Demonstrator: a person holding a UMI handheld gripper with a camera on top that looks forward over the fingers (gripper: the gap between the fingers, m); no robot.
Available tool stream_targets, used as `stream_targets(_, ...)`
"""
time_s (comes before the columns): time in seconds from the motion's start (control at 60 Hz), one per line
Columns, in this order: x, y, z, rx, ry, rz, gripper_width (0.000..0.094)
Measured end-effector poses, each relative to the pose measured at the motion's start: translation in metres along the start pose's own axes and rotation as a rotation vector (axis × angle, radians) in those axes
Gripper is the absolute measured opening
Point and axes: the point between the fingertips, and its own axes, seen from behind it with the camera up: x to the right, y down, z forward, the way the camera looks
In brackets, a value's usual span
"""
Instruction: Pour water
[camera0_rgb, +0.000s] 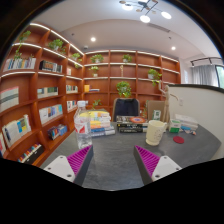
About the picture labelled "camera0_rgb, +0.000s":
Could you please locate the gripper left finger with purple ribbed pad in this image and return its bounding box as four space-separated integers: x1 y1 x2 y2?
43 144 95 187

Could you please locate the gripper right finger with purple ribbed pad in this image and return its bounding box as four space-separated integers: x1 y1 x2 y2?
133 144 183 186

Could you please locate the clear plastic water bottle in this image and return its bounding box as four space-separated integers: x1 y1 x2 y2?
74 100 92 149

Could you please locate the cream ceramic mug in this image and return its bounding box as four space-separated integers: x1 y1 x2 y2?
146 120 167 146

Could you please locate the red round coaster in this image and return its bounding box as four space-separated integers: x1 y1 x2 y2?
173 136 184 144

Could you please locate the green white small box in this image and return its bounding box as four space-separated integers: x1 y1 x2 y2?
169 119 181 133

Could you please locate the stack of dark books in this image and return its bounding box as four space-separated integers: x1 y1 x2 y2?
116 116 148 133

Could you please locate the wooden artist mannequin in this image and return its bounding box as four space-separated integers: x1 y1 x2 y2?
158 80 179 123

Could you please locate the brown cardboard stand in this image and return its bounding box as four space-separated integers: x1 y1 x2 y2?
147 100 165 121

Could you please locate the black office chair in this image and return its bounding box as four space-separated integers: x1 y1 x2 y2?
112 98 140 121

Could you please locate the potted green plant centre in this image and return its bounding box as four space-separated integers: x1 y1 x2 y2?
116 81 131 98

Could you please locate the grey curtain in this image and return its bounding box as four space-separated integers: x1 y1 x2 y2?
191 65 219 87

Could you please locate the ceiling light fixture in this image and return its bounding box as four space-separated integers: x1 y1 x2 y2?
119 0 172 24

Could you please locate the wooden bookshelf wall unit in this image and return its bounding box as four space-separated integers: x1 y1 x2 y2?
0 22 180 166

